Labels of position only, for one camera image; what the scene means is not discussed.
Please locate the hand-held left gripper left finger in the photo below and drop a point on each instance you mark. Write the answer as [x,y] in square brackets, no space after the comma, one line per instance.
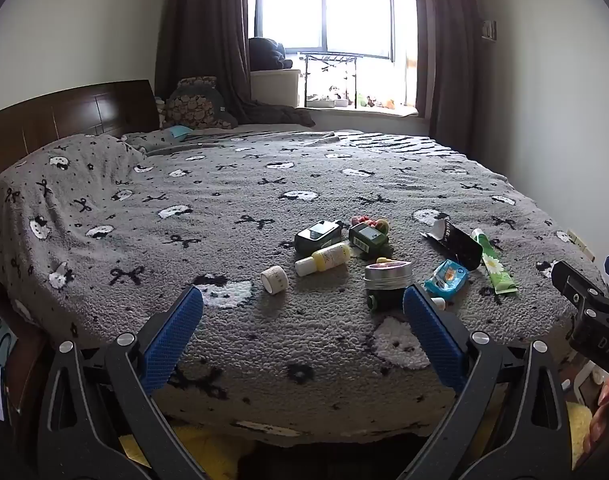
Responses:
[177,335]

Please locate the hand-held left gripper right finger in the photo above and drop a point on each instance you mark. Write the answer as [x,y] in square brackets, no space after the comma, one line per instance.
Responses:
[434,335]

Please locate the small white cap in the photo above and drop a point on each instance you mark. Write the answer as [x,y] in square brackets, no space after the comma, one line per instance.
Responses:
[438,303]

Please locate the blue snack packet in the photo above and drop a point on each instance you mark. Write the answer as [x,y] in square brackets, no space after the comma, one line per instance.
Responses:
[447,280]

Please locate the small dark green bottle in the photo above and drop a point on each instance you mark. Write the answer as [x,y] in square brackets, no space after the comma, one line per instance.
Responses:
[384,300]

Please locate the round metal tin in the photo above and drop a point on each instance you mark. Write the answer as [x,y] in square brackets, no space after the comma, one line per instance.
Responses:
[388,277]

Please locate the green daisy print tube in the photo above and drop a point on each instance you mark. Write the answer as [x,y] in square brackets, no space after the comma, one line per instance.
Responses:
[494,270]

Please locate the black torn carton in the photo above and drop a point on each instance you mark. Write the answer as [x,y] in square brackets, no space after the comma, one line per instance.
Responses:
[459,247]

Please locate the small white jar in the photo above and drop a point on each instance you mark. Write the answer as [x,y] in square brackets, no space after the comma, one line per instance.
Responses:
[274,282]

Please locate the yellow bottle with white cap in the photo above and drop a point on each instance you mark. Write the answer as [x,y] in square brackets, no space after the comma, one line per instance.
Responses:
[327,257]

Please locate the person's right hand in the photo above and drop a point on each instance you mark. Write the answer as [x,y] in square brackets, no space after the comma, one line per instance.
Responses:
[602,410]

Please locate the white plastic object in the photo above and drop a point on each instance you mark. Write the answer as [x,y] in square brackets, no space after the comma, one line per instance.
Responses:
[584,387]

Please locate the dark green barcode bottle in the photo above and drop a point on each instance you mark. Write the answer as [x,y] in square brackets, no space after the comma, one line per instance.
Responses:
[372,242]

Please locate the pink flower trinket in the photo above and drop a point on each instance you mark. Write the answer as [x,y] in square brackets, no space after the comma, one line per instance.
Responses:
[362,221]

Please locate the grey printed blanket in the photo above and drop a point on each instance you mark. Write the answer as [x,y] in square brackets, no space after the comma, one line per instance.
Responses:
[234,200]

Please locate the large dark green square bottle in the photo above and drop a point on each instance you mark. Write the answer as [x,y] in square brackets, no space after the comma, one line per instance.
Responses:
[317,237]

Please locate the teal small cloth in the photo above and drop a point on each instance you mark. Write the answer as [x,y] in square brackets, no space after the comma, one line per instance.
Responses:
[178,132]

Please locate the striped bed sheet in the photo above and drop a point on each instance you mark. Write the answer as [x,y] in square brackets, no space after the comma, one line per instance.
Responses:
[374,141]

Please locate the brown patterned pillow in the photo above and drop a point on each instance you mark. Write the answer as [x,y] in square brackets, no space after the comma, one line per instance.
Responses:
[194,102]

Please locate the row of windowsill trinkets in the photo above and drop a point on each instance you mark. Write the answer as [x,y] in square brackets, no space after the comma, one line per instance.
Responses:
[379,102]

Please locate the brown wooden headboard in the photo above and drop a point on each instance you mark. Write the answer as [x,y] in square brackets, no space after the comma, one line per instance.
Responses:
[74,115]

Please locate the dark grey rumpled cloth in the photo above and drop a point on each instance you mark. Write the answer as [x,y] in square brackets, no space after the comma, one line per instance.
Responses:
[279,114]

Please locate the dark brown curtain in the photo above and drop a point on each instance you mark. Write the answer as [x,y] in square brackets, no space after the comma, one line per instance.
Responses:
[449,50]
[204,35]

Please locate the white storage box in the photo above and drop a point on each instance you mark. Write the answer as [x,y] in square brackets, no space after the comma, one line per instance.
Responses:
[277,87]

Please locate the black metal rack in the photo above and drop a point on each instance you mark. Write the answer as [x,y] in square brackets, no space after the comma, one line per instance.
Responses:
[334,59]

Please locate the dark blue bundled cloth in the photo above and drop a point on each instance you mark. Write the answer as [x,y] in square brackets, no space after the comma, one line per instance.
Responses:
[267,54]

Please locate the window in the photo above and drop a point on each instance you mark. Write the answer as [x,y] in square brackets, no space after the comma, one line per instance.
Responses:
[334,15]

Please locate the wall switch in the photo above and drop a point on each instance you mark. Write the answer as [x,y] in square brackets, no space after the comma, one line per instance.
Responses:
[489,29]

